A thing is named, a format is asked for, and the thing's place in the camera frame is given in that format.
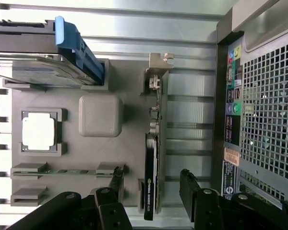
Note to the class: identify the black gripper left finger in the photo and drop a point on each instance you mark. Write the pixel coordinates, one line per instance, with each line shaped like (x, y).
(110, 210)

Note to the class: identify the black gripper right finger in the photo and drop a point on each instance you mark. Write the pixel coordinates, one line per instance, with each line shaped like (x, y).
(204, 210)

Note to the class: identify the green RAM stick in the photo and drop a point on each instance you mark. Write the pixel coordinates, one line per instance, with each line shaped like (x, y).
(67, 172)

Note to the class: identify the grey parts rack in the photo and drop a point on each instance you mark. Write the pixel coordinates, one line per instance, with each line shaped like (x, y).
(100, 153)

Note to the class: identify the silver CPU chip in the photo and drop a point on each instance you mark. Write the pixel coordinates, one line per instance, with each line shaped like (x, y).
(38, 131)

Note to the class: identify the hard disk with blue caddy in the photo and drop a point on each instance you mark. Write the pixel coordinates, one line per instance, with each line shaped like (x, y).
(67, 40)

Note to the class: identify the open black PC case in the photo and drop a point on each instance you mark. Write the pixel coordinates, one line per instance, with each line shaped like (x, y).
(266, 24)

